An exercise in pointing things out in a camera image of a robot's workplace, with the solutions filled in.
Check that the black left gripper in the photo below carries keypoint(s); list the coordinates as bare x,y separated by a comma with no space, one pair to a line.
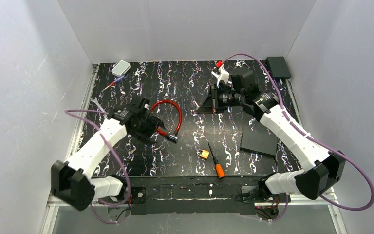
144,122

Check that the blue red pen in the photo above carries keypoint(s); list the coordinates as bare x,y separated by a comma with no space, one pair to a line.
116,80

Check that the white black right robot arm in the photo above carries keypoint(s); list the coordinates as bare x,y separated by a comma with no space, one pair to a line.
321,169

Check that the brass padlock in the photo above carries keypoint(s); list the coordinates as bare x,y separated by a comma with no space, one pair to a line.
204,154

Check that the black box in corner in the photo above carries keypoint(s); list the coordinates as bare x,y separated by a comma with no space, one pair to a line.
278,68

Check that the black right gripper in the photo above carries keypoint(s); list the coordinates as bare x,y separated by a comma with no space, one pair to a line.
214,100

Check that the orange handled screwdriver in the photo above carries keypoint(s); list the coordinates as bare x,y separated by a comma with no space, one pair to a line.
219,170

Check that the small silver wrench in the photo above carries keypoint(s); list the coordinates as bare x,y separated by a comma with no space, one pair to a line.
98,105

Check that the white rectangular box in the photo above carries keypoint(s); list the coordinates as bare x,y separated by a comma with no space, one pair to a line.
120,68

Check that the dark grey flat plate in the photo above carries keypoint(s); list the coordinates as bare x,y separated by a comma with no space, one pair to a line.
261,143

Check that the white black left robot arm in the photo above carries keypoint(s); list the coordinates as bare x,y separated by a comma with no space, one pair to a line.
72,180

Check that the aluminium frame rail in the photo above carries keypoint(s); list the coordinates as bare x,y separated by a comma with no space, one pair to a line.
72,180

